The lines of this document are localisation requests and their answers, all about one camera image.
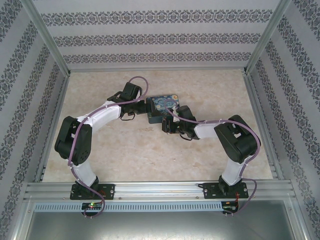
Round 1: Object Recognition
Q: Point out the starry night print box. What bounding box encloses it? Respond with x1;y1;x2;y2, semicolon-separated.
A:
145;93;181;125

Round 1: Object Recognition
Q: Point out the right controller circuit board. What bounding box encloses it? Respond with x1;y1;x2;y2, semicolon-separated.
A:
222;201;240;211

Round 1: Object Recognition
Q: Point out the controller circuit board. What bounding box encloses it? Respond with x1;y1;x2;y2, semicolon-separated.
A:
81;202;105;211
222;201;240;211

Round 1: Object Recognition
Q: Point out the grey metal panel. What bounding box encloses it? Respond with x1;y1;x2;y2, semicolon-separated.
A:
14;197;309;240

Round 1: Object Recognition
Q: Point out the left controller circuit board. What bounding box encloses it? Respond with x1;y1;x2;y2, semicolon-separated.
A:
81;202;105;211

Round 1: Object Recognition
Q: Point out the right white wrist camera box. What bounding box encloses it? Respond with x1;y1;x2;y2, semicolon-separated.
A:
171;106;180;124

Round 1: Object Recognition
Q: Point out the aluminium cross rail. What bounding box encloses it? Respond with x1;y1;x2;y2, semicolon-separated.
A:
23;179;298;202

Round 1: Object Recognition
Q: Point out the right aluminium side rail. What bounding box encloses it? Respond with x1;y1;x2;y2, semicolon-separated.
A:
243;72;285;180

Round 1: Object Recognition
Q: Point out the aluminium side rail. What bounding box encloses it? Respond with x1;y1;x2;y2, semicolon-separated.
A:
34;72;71;182
243;72;285;180

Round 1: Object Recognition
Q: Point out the left aluminium side rail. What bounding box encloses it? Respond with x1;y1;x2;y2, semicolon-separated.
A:
34;72;71;182

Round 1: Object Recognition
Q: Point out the grey slotted cable duct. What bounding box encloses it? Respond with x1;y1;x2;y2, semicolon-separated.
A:
33;201;224;213

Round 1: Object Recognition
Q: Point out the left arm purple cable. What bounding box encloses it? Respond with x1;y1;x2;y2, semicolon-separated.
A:
67;75;150;220

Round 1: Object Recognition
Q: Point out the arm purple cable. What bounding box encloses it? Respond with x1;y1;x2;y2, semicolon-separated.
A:
163;104;262;216
67;75;150;220

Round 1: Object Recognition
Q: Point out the left aluminium frame post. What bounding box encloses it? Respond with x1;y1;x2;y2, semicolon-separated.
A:
19;0;72;76

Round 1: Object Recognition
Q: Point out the aluminium frame post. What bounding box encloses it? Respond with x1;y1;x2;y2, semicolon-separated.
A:
19;0;72;76
242;0;293;74

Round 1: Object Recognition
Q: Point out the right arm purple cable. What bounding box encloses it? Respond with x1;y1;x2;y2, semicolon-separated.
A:
163;104;262;216

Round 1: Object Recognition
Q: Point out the right aluminium frame post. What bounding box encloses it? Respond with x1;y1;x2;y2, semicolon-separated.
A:
242;0;293;74

